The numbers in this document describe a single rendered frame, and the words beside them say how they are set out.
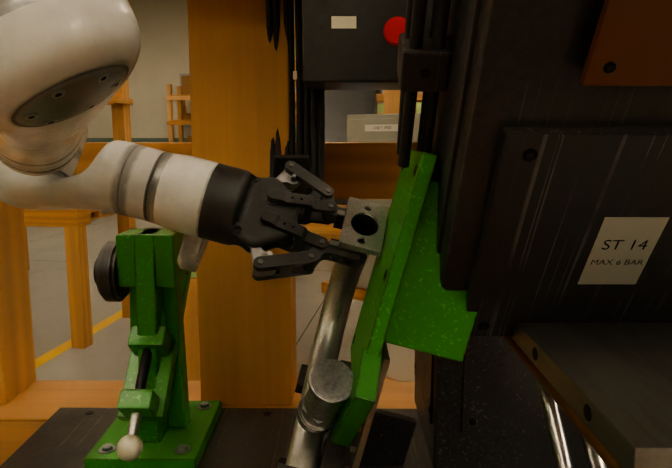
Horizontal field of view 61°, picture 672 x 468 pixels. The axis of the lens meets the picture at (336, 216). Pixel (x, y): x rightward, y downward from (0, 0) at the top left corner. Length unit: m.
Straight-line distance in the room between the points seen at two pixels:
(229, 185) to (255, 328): 0.38
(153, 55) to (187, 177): 11.28
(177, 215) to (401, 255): 0.21
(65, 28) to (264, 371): 0.70
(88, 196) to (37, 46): 0.31
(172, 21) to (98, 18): 11.45
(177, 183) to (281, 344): 0.41
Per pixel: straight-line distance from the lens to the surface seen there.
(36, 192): 0.58
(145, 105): 11.82
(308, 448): 0.57
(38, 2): 0.28
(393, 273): 0.46
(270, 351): 0.89
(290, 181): 0.59
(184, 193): 0.54
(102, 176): 0.56
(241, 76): 0.84
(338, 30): 0.73
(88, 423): 0.89
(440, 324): 0.49
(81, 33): 0.27
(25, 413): 1.01
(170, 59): 11.65
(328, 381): 0.49
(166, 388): 0.74
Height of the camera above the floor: 1.29
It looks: 8 degrees down
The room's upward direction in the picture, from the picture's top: straight up
